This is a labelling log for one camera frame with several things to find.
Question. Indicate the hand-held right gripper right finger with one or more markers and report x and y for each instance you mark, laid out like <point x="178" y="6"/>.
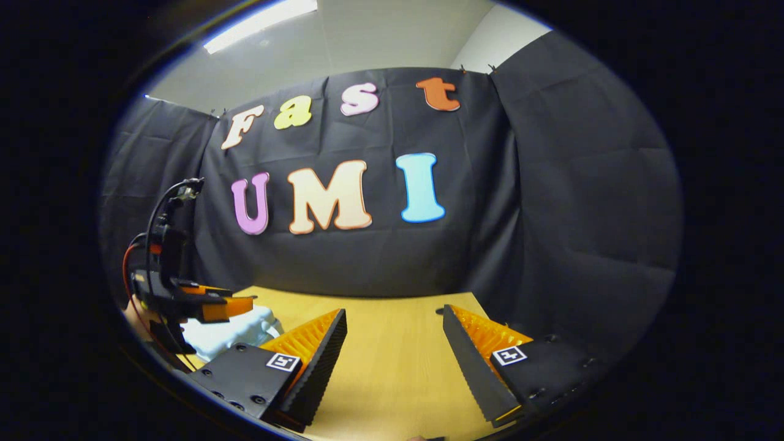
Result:
<point x="471" y="367"/>

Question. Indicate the small white suitcase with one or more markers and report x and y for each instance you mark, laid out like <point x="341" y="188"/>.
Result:
<point x="233" y="334"/>

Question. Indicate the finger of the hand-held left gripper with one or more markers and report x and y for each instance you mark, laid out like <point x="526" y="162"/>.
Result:
<point x="223" y="309"/>
<point x="202" y="291"/>

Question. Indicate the black backdrop cloth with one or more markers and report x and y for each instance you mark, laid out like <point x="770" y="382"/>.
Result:
<point x="551" y="214"/>

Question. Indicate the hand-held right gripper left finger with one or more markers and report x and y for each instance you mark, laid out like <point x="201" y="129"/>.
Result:
<point x="318" y="367"/>

